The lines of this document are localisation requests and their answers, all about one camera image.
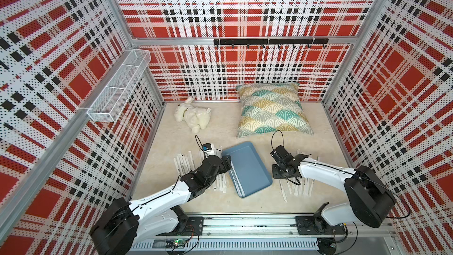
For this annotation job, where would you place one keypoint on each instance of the black wall hook rail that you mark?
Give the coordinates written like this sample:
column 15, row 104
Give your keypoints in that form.
column 271, row 41

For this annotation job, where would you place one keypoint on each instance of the white plush toy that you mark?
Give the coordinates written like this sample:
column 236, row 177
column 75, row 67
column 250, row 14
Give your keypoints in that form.
column 197, row 118

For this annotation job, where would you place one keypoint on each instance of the geometric fan pattern pillow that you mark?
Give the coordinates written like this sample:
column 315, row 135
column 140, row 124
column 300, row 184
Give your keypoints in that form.
column 267, row 108

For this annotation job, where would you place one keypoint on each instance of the green circuit board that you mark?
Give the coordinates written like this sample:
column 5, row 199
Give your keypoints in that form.
column 176, row 244

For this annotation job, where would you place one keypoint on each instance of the blue plastic storage tray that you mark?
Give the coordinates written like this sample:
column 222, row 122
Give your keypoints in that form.
column 248, row 172

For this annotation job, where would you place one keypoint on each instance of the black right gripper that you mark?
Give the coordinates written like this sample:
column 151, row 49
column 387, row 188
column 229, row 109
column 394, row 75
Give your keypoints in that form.
column 275, row 175

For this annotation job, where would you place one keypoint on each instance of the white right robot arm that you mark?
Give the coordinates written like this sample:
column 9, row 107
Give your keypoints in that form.
column 369, row 201

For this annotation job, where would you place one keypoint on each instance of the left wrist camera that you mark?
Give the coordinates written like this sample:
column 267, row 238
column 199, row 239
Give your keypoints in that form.
column 209, row 149

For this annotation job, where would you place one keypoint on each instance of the white wire mesh basket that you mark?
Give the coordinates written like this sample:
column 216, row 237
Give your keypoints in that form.
column 110, row 103

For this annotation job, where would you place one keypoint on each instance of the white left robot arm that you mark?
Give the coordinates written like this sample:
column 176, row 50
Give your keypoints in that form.
column 125, row 223

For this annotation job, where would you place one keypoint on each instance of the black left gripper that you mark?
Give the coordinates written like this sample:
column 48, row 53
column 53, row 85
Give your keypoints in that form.
column 225, row 164

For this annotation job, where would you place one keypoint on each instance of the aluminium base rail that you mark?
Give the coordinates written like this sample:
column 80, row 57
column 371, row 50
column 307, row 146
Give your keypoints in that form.
column 228, row 233

